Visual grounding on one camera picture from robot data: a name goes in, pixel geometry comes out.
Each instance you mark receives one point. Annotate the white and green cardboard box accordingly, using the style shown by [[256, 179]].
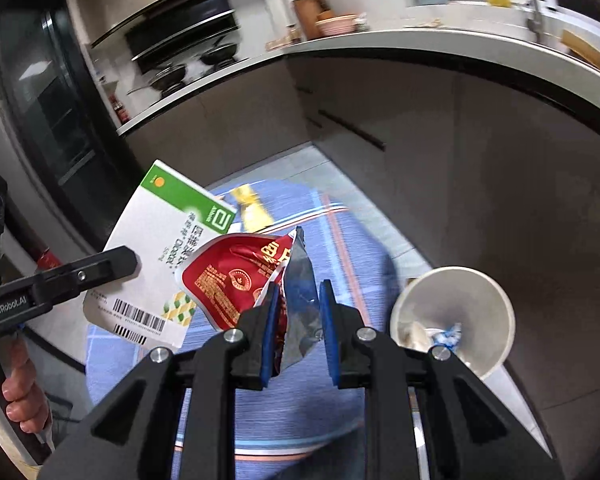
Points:
[[145, 240]]

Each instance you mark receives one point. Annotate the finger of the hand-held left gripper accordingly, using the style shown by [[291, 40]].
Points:
[[95, 270]]

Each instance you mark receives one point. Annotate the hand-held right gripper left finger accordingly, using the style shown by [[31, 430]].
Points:
[[271, 332]]

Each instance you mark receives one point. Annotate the red foil snack packet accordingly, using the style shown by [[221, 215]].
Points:
[[220, 280]]

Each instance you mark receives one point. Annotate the metal kitchen faucet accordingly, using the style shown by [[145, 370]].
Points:
[[537, 15]]

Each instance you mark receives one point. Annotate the grey kitchen base cabinet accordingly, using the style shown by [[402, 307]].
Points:
[[505, 185]]

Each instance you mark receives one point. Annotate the white round waste bin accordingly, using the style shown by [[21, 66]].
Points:
[[480, 320]]

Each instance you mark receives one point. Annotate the brown wooden board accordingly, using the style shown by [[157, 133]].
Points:
[[587, 52]]

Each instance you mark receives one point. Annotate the person's left hand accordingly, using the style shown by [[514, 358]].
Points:
[[25, 390]]

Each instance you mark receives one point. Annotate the blue and white wrapper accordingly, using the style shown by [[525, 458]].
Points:
[[447, 336]]

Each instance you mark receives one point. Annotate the white kitchen countertop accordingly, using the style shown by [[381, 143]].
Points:
[[430, 42]]

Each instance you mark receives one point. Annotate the red sauce bottle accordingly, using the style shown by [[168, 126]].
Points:
[[116, 107], [125, 114]]

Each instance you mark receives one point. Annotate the black glass door refrigerator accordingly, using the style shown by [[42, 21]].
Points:
[[55, 110]]

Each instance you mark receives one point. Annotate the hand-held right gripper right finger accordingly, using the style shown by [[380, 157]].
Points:
[[327, 332]]

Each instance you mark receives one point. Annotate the yellow wrapper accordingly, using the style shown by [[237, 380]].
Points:
[[255, 215]]

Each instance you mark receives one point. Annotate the black frying pan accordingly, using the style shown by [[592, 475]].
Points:
[[220, 54], [167, 77]]

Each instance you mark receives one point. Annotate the wooden cutting board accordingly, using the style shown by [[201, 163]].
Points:
[[310, 17]]

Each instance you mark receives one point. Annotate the black range hood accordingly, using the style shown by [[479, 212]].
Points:
[[180, 25]]

